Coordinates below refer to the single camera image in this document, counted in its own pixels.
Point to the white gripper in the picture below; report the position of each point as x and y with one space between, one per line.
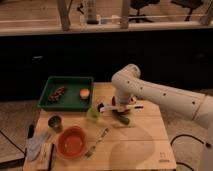
122 100

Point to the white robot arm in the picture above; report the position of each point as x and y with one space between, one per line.
196 106

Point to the green plastic cup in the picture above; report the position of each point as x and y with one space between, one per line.
92 114

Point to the dark metal cup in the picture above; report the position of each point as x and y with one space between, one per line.
55 122

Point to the dark brown bowl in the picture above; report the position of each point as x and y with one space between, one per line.
133 100

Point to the green toy cucumber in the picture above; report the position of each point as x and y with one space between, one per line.
121 118

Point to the orange toy fruit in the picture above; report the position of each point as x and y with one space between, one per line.
84 93

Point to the green plastic tray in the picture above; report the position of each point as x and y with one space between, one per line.
71 99

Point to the dark grape bunch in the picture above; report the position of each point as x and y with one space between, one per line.
55 96

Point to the orange plastic bowl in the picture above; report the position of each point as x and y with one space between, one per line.
71 143

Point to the grey crumpled cloth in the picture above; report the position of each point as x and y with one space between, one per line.
33 145

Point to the wooden block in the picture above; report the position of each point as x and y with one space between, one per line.
44 157

